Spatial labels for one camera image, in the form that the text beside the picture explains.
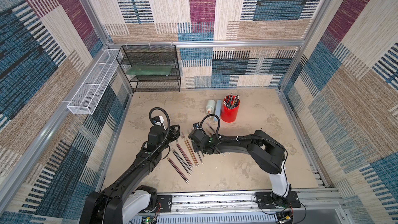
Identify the white wire mesh basket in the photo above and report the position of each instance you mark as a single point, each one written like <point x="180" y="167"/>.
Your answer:
<point x="89" y="94"/>

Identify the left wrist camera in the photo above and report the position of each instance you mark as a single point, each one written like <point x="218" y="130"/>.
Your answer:
<point x="158" y="120"/>

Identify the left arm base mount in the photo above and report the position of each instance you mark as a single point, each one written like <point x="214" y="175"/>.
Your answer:
<point x="164" y="203"/>

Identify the green board on shelf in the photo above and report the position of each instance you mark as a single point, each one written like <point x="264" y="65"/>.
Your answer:
<point x="147" y="70"/>

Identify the light blue eraser box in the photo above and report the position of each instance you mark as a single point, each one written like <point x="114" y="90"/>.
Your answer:
<point x="218" y="108"/>

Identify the yellow striped pencil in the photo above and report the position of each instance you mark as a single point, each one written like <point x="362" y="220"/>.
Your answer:
<point x="191" y="153"/>

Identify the pencils in red cup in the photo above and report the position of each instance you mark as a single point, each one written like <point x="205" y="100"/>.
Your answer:
<point x="231" y="101"/>

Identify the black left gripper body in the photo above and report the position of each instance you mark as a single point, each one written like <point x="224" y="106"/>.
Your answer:
<point x="170" y="136"/>

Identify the black white striped pencil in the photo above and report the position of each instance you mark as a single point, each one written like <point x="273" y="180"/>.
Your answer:
<point x="181" y="161"/>

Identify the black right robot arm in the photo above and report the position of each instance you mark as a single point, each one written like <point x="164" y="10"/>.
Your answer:
<point x="268" y="154"/>

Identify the dark navy striped pencil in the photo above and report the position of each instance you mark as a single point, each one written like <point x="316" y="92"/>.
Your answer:
<point x="200" y="158"/>

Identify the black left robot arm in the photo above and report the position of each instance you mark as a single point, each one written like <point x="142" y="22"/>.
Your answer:
<point x="123" y="199"/>

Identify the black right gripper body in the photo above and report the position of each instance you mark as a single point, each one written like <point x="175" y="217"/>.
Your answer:
<point x="193" y="135"/>

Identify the red striped pencil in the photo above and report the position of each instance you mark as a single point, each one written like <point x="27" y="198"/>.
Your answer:
<point x="180" y="169"/>

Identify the red pencil cup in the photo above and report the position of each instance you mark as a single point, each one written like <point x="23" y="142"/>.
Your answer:
<point x="228" y="115"/>

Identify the black wire mesh shelf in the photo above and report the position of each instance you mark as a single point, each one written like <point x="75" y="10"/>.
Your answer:
<point x="134" y="55"/>

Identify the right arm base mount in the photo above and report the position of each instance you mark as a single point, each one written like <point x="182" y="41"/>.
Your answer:
<point x="269" y="200"/>

